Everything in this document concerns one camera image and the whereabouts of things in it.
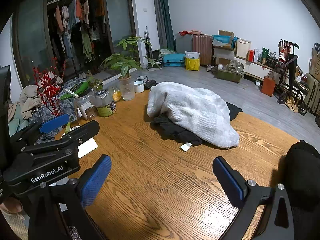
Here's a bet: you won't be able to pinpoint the white knit sweater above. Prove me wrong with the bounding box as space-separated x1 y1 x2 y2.
147 81 240 148

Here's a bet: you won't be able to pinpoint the rose gold suitcase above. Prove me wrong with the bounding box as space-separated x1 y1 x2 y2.
192 34 213 66

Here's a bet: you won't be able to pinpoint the blue suitcase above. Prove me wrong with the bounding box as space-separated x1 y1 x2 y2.
162 53 187 67

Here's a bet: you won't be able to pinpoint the grey green curtain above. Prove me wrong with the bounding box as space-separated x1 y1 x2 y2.
152 0 177 52

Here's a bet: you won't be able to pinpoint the green carton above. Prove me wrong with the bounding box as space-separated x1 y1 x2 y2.
260 47 270 64

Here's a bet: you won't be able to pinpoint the clear jar with nuts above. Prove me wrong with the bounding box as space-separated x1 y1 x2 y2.
74 94 98 121

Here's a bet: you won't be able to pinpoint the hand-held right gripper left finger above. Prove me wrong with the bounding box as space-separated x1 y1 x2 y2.
27 154 112 240

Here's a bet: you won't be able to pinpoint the black garment white label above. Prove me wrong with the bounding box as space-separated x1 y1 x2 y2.
150 102 243 147

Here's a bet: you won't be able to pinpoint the small leafy plant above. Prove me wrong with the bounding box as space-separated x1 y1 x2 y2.
86 76 104 90

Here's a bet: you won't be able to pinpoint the black metal trolley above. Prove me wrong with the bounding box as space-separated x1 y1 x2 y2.
276 39 310 115

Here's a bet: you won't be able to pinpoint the white folded napkin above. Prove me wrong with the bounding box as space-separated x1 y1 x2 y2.
78 139 98 158

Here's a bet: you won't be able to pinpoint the folded metal stand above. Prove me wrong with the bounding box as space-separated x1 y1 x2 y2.
144 25 160 68

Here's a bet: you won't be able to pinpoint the dark framed glass door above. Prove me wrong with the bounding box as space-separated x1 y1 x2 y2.
102 0 137 55
12 0 59 80

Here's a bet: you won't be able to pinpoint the cream paper bag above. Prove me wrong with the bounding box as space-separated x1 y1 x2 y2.
236 38 252 59

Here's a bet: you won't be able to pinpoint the person's left hand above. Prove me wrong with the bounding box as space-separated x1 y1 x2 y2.
0 197 23 214

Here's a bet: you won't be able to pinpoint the small jar yellow contents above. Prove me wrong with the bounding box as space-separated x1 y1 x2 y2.
109 86 122 103

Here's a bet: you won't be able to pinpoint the large cardboard box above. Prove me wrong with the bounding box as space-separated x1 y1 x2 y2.
309 42 320 80

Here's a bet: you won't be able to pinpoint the blue basin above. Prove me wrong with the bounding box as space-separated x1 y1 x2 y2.
212 35 232 43

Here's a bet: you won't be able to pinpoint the olive green crate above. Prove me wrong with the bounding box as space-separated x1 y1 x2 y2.
216 66 244 83

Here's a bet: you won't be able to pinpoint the white low cabinet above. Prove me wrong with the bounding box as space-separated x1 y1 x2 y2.
234 55 288 83

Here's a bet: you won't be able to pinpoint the black fleece garment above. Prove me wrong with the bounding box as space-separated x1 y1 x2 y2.
284 140 320 212

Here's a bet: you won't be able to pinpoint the person's left forearm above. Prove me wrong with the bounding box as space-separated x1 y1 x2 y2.
0 211 29 240

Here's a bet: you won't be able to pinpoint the mottled woven cloth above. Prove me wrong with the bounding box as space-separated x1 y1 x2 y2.
60 205 84 240

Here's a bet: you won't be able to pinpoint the orange paper bag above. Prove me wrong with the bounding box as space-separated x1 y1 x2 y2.
261 71 276 97

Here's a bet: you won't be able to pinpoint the red berry branch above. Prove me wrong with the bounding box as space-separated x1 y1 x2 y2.
32 57 67 117

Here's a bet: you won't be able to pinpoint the row of hanging clothes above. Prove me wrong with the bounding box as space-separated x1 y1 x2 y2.
49 0 108 63

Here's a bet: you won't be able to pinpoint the beige crumpled garment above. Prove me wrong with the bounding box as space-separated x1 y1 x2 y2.
7 71 63 125

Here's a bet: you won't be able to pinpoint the yellow white shopping bag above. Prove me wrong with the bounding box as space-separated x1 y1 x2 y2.
185 51 200 71

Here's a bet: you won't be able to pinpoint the green plant in glass jar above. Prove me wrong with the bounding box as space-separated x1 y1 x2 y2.
100 36 160 102

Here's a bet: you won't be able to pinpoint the clear jar green label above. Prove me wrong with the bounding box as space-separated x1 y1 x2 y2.
94 89 117 117

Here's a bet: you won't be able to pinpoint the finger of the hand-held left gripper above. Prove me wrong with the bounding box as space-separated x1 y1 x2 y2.
22 120 100 156
9 113 70 151

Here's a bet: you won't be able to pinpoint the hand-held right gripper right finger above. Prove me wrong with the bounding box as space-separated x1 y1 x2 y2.
212 156 295 240

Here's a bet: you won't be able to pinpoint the grey suitcase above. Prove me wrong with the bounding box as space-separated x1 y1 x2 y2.
175 33 193 54

